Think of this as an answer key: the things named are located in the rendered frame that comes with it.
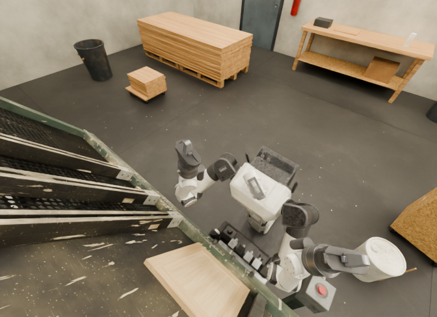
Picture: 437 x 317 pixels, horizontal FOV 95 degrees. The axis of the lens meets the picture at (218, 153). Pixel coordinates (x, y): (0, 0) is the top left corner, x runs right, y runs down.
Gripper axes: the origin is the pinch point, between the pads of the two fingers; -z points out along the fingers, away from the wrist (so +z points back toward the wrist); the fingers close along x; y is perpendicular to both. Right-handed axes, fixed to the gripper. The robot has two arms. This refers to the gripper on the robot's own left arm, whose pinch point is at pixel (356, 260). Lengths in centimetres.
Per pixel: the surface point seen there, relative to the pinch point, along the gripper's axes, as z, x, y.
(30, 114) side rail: 84, 165, 68
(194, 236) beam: 84, 36, 8
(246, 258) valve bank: 89, 0, 1
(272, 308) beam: 69, -8, -20
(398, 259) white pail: 110, -135, 20
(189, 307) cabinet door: 35, 35, -19
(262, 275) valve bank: 86, -9, -6
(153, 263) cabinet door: 41, 51, -8
